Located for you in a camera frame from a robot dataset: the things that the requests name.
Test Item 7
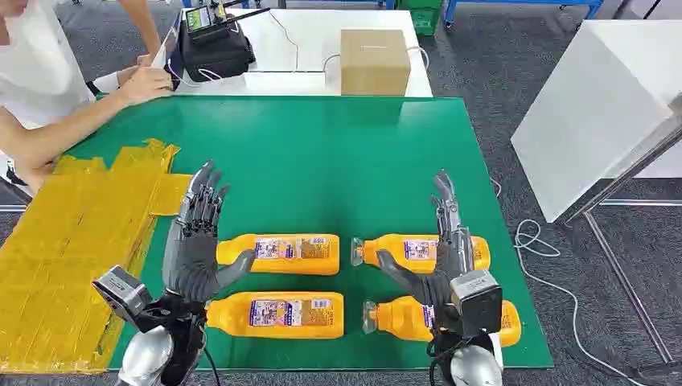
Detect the white power strip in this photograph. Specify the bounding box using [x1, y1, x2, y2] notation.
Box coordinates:
[244, 70, 327, 97]

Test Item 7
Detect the black bag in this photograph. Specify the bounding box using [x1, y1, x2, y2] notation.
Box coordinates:
[178, 21, 257, 84]

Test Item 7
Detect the green plastic crate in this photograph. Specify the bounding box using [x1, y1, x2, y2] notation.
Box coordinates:
[396, 0, 445, 37]

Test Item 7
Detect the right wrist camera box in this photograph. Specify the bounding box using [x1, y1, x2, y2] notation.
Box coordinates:
[450, 269, 504, 337]

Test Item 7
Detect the thin white table cable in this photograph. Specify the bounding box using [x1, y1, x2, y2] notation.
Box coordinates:
[268, 9, 301, 72]

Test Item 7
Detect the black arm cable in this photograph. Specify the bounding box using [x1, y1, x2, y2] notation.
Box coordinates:
[203, 346, 223, 386]

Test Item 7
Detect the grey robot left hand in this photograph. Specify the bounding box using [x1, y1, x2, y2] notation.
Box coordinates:
[162, 160, 257, 304]

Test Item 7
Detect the person's right hand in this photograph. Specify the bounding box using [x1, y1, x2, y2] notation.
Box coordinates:
[119, 64, 175, 107]

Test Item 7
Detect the white floor cable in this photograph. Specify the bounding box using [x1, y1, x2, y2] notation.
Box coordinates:
[490, 178, 649, 386]

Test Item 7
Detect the yellow plastic sheet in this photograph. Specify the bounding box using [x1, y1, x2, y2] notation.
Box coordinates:
[0, 138, 194, 375]

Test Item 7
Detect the orange drink bottle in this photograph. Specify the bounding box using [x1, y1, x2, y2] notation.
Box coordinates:
[350, 233, 491, 275]
[205, 291, 346, 340]
[216, 233, 341, 277]
[362, 296, 523, 348]

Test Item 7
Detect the large white board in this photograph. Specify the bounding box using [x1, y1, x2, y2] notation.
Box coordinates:
[510, 20, 682, 224]

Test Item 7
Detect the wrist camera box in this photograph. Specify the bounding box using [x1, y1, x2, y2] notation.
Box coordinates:
[450, 269, 504, 337]
[91, 265, 154, 327]

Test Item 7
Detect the green table mat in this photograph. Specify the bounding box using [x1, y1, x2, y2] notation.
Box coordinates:
[66, 96, 555, 372]

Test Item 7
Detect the blue metal frame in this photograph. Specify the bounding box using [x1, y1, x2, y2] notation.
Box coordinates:
[443, 0, 606, 27]

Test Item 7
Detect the person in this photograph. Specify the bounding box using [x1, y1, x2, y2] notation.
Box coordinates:
[0, 0, 175, 195]

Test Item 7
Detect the grey metal stand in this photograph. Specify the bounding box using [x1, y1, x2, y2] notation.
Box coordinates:
[558, 114, 682, 383]

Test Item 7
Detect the brown cardboard box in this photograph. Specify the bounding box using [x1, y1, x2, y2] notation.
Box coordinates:
[339, 29, 413, 97]

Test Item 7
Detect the black controller with screen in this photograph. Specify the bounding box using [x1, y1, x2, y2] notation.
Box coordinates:
[183, 0, 272, 42]

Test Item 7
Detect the white cable behind box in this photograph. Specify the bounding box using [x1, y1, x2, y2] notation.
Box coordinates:
[321, 45, 430, 75]

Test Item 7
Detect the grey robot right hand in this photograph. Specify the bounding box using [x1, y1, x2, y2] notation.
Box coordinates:
[376, 170, 476, 322]

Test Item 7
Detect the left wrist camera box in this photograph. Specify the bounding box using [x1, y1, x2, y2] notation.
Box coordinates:
[91, 265, 154, 327]

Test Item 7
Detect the white table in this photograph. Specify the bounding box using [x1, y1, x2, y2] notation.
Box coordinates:
[154, 7, 433, 99]

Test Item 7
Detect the thin silver laptop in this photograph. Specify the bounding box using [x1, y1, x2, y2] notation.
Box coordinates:
[151, 11, 186, 92]

